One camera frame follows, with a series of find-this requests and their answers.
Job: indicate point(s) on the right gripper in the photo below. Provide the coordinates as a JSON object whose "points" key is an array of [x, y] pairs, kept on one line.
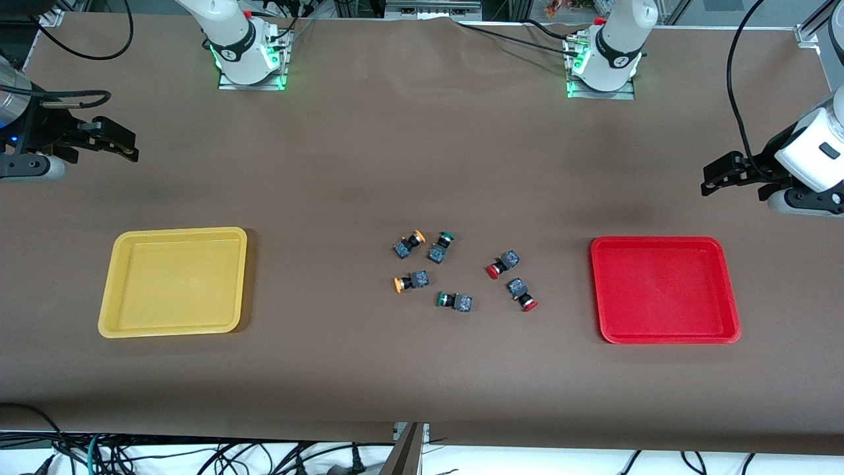
{"points": [[44, 130]]}

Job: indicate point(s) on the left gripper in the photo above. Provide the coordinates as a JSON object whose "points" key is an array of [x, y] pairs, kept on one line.
{"points": [[760, 163]]}

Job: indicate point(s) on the red push button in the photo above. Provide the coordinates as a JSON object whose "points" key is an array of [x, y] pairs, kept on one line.
{"points": [[508, 259], [517, 287]]}

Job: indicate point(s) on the yellow push button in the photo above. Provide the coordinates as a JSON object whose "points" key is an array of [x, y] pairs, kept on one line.
{"points": [[417, 280], [405, 247]]}

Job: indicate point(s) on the red plastic tray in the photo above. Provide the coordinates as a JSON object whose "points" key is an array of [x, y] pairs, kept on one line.
{"points": [[664, 290]]}

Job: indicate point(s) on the yellow plastic tray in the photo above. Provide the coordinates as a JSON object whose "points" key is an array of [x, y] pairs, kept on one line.
{"points": [[175, 284]]}

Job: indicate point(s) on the green push button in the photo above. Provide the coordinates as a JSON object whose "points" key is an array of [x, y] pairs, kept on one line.
{"points": [[461, 303], [437, 253]]}

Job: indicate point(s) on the grey background device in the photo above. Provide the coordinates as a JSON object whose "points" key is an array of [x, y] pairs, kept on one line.
{"points": [[428, 10]]}

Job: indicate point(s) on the brown table cover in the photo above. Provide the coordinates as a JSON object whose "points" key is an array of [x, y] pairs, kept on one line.
{"points": [[395, 369]]}

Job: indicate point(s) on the metal table leg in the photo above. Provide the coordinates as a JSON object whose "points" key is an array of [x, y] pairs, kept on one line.
{"points": [[409, 455]]}

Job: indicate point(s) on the aluminium frame profile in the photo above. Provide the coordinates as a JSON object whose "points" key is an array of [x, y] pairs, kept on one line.
{"points": [[51, 18], [808, 34]]}

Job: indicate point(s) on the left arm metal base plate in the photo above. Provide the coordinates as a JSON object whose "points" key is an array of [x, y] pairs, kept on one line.
{"points": [[603, 95]]}

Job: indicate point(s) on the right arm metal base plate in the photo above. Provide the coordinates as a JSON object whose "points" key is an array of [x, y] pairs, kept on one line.
{"points": [[254, 84]]}

